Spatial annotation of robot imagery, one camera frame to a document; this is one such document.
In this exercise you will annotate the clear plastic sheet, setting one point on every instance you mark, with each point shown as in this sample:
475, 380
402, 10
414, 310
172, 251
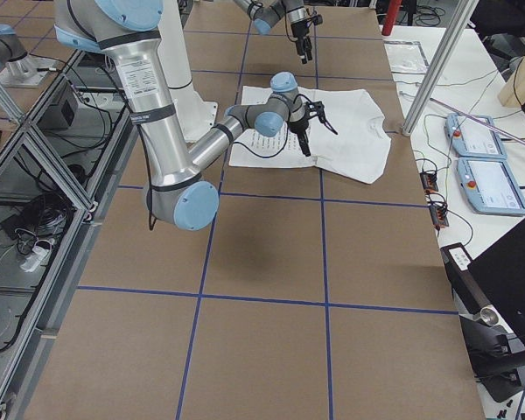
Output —
406, 57

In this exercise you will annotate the red cylinder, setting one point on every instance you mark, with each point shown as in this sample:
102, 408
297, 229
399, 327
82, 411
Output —
391, 16

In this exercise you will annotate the black laptop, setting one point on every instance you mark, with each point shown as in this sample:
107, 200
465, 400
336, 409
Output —
500, 273

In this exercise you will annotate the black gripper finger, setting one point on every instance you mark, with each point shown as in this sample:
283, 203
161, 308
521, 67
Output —
304, 49
304, 143

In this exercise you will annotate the aluminium frame post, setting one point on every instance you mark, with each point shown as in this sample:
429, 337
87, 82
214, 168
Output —
444, 51

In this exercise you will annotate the orange black electronics board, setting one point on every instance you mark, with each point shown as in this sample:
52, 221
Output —
429, 181

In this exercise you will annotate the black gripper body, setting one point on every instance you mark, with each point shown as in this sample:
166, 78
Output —
299, 126
298, 29

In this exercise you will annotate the blue teach pendant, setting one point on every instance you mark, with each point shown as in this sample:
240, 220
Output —
490, 187
471, 139

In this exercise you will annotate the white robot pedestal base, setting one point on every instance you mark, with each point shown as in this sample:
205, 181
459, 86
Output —
195, 115

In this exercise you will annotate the lower blue teach pendant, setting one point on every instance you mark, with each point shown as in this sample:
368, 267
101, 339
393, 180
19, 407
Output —
490, 187

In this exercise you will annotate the upper blue teach pendant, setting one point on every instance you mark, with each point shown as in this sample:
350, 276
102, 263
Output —
471, 139

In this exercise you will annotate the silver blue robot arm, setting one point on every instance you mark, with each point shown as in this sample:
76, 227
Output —
128, 33
264, 18

